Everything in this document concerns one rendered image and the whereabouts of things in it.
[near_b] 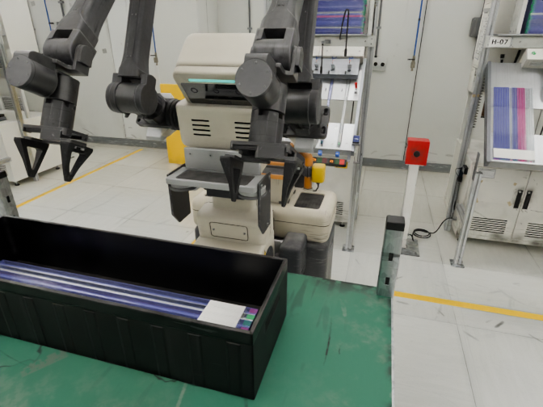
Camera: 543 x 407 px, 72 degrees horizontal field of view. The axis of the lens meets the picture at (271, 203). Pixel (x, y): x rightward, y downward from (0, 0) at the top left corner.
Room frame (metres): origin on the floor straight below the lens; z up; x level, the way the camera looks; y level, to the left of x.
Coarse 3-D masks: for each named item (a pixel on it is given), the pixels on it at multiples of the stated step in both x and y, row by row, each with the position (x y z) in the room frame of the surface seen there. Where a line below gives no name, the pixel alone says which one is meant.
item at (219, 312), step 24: (0, 264) 0.59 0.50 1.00; (24, 264) 0.59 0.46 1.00; (72, 288) 0.51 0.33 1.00; (96, 288) 0.51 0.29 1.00; (120, 288) 0.51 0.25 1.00; (144, 288) 0.51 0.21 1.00; (168, 312) 0.46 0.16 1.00; (192, 312) 0.46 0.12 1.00; (216, 312) 0.46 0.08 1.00; (240, 312) 0.46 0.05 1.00
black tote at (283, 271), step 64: (0, 256) 0.63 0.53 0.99; (64, 256) 0.62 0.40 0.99; (128, 256) 0.58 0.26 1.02; (192, 256) 0.54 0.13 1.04; (256, 256) 0.51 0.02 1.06; (0, 320) 0.45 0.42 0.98; (64, 320) 0.42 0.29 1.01; (128, 320) 0.39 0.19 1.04; (192, 320) 0.36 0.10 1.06; (256, 320) 0.36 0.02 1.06; (256, 384) 0.35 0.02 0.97
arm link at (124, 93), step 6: (120, 84) 0.98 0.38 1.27; (126, 84) 0.97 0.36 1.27; (132, 84) 0.97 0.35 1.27; (138, 84) 0.97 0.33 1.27; (120, 90) 0.96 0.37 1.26; (126, 90) 0.95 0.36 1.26; (132, 90) 0.95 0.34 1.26; (120, 96) 0.95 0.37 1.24; (126, 96) 0.95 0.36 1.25; (132, 96) 0.94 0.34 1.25; (120, 102) 0.95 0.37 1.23; (126, 102) 0.95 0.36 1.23; (132, 102) 0.94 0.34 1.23; (120, 108) 0.96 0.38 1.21; (126, 108) 0.96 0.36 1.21; (132, 108) 0.95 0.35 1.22; (126, 114) 0.98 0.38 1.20; (138, 114) 0.97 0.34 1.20
